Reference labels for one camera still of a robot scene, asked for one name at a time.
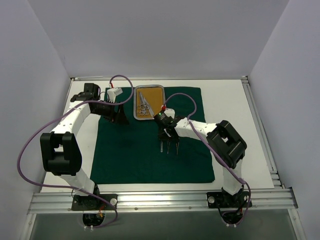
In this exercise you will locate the steel forceps with rings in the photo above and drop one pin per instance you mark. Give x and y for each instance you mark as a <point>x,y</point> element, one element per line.
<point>143,110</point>

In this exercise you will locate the green surgical cloth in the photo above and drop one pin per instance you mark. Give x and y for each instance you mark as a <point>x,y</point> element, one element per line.
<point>130,154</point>

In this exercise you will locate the aluminium frame rail right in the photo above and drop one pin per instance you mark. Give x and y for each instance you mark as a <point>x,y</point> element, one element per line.
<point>276,179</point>

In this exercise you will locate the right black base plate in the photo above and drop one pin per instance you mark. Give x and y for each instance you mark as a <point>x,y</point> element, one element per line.
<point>224,200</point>

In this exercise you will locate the back aluminium rail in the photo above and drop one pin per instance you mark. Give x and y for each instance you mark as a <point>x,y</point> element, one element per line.
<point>155,78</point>

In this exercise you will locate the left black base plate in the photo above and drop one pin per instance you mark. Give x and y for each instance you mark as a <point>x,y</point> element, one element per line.
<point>91,203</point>

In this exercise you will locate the steel scissors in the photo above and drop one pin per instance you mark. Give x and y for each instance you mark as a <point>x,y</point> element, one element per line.
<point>143,102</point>

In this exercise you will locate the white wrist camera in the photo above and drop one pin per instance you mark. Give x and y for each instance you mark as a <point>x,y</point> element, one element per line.
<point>170,112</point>
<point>112,93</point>

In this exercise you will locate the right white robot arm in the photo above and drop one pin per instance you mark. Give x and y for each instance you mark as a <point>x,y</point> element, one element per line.
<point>222,139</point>

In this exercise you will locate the steel tray with orange liner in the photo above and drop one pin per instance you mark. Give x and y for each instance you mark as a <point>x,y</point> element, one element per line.
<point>154,95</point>

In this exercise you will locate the thin steel tweezers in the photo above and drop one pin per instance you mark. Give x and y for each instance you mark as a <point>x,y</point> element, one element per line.
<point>177,147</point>

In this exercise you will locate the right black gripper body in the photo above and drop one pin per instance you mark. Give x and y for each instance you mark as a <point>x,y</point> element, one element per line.
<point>168,133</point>

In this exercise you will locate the front aluminium rail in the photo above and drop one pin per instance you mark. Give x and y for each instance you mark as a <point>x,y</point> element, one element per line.
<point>163,201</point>

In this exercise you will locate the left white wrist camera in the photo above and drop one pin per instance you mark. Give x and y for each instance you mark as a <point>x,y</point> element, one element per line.
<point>112,93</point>

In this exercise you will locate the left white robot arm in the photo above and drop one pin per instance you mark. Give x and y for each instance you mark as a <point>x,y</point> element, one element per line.
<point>60,151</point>

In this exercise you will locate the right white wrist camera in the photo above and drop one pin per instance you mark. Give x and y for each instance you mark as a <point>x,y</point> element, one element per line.
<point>170,112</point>

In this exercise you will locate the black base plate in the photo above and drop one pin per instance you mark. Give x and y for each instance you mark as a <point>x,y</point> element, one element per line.
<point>224,200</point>
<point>91,203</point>

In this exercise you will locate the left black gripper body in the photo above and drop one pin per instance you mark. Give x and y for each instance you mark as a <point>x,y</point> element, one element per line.
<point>114,114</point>

